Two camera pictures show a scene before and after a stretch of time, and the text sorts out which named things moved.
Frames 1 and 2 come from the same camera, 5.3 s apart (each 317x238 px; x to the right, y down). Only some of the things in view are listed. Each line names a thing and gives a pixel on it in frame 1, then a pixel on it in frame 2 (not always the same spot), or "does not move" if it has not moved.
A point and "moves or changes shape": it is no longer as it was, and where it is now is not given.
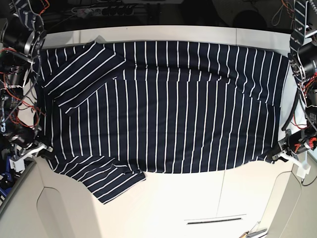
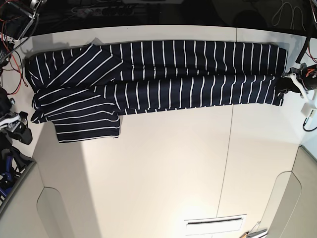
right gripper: (294, 144) to (305, 77)
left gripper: (23, 143) to (10, 120)
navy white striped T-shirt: (112, 110) moves or changes shape
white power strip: (103, 11) does not move
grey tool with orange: (248, 234) does not move
